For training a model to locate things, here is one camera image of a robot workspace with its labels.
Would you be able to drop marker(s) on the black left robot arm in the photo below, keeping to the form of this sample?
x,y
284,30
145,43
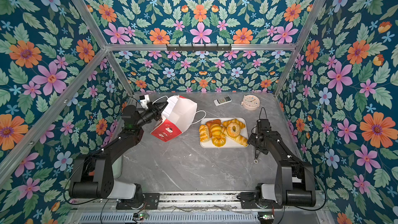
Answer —
x,y
93,177

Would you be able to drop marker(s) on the yellow ring fake bread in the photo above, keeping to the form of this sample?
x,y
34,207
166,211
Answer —
x,y
219,141

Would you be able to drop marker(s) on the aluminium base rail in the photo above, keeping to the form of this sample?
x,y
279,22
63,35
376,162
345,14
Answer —
x,y
186,201

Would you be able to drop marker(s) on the pale yellow fake pastry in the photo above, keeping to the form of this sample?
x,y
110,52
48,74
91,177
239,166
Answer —
x,y
204,134

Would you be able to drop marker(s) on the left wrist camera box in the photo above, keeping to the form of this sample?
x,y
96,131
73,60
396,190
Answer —
x,y
144,101

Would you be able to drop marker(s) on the yellow fake croissant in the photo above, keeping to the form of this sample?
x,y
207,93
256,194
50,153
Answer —
x,y
235,120

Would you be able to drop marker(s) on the white remote control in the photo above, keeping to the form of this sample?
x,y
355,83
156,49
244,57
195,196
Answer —
x,y
223,101

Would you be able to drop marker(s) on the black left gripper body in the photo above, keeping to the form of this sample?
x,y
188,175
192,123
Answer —
x,y
147,115

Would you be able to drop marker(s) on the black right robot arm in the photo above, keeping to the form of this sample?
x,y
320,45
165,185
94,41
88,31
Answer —
x,y
295,180

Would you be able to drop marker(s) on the brown sesame fake bagel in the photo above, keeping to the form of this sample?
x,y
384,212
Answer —
x,y
233,130

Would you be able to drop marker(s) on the pink round alarm clock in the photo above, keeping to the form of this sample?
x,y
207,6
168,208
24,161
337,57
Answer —
x,y
250,102

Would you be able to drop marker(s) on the black wall hook bar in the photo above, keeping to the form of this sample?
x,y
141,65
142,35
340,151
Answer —
x,y
194,48

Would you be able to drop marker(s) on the yellow-orange fake bun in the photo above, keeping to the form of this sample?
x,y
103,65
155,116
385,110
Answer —
x,y
215,130

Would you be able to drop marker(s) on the white and red paper bag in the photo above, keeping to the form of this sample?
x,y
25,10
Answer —
x,y
179,115

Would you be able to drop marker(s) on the white rectangular tray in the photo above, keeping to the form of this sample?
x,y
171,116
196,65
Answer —
x,y
223,133

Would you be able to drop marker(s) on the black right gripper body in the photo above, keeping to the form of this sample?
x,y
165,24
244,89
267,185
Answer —
x,y
254,140

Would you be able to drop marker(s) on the orange-brown fake pastry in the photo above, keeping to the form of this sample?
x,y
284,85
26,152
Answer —
x,y
211,122

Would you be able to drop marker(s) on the long twisted fake bread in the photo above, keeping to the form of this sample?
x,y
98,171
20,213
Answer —
x,y
240,141

